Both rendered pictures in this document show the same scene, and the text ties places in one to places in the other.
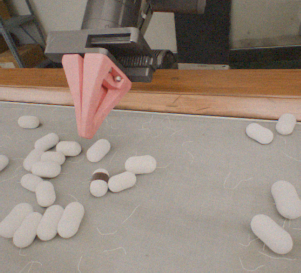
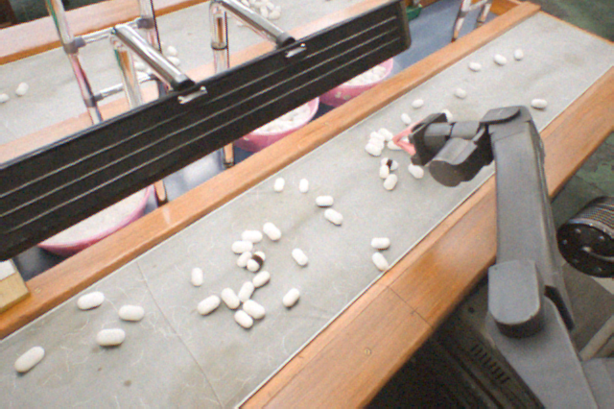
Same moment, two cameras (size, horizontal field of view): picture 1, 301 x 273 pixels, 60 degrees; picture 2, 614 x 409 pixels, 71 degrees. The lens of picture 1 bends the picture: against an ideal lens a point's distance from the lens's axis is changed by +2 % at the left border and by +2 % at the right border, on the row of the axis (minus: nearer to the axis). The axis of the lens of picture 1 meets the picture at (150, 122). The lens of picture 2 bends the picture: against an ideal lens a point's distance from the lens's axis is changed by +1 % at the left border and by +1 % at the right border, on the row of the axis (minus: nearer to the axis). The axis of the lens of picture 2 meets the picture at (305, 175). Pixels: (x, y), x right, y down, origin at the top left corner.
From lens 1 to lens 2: 78 cm
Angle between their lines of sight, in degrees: 74
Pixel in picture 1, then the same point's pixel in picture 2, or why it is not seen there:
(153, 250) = (343, 171)
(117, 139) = (427, 185)
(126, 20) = (434, 138)
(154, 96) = (460, 215)
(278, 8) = not seen: outside the picture
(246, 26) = not seen: outside the picture
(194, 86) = (454, 240)
